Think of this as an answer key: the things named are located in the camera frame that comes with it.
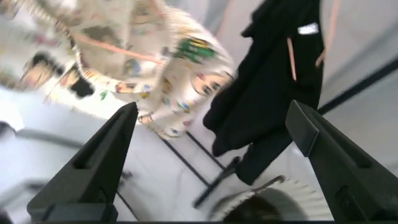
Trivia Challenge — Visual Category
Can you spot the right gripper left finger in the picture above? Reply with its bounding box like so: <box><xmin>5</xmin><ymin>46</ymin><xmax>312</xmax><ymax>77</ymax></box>
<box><xmin>27</xmin><ymin>101</ymin><xmax>139</xmax><ymax>222</ymax></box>

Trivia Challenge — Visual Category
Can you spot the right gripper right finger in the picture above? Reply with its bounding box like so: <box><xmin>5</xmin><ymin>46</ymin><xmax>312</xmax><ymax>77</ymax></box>
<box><xmin>285</xmin><ymin>99</ymin><xmax>398</xmax><ymax>222</ymax></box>

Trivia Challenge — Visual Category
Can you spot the black sleeveless shirt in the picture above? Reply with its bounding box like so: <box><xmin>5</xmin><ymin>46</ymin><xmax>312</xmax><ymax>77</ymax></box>
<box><xmin>202</xmin><ymin>0</ymin><xmax>326</xmax><ymax>187</ymax></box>

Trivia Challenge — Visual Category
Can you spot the pink clothes hanger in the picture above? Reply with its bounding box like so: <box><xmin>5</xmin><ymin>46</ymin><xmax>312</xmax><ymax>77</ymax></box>
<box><xmin>73</xmin><ymin>30</ymin><xmax>167</xmax><ymax>66</ymax></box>
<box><xmin>285</xmin><ymin>0</ymin><xmax>341</xmax><ymax>82</ymax></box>

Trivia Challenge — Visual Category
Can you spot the cream printed garment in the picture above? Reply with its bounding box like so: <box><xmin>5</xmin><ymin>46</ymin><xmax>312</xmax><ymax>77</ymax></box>
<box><xmin>0</xmin><ymin>0</ymin><xmax>236</xmax><ymax>139</ymax></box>

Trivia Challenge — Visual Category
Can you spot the white laundry basket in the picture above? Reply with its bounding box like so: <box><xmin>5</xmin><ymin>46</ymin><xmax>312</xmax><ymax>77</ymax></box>
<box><xmin>208</xmin><ymin>175</ymin><xmax>335</xmax><ymax>222</ymax></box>

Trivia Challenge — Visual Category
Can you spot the black clothes rack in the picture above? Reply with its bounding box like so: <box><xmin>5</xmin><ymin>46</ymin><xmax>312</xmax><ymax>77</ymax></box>
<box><xmin>116</xmin><ymin>130</ymin><xmax>242</xmax><ymax>218</ymax></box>

